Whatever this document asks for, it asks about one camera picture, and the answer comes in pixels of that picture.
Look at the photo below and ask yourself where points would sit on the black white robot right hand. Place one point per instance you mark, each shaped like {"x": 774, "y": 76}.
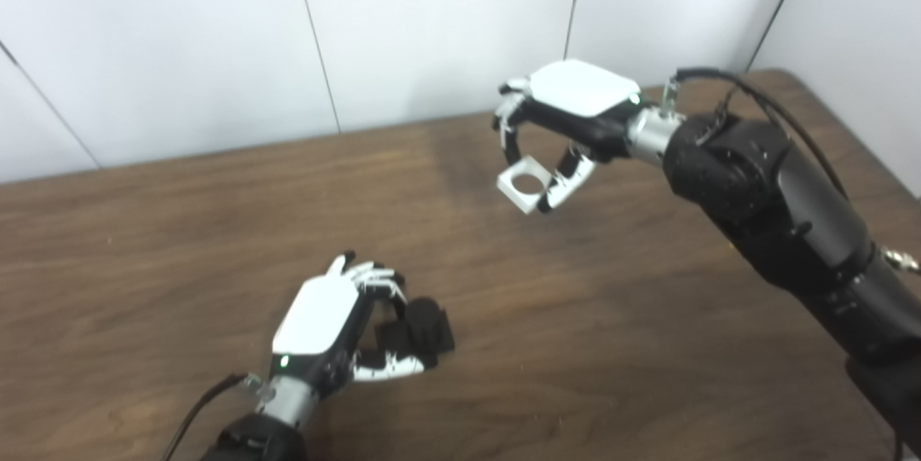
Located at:
{"x": 583, "y": 90}

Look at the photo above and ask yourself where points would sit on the black white robot left hand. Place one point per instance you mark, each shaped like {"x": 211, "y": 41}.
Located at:
{"x": 320, "y": 317}

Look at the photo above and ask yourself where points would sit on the black peg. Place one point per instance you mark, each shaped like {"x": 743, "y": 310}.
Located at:
{"x": 424, "y": 328}

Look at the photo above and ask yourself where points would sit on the white square piece with hole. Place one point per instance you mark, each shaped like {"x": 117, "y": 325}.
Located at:
{"x": 519, "y": 201}

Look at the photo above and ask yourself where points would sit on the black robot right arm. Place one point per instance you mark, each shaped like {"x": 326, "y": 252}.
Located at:
{"x": 777, "y": 209}

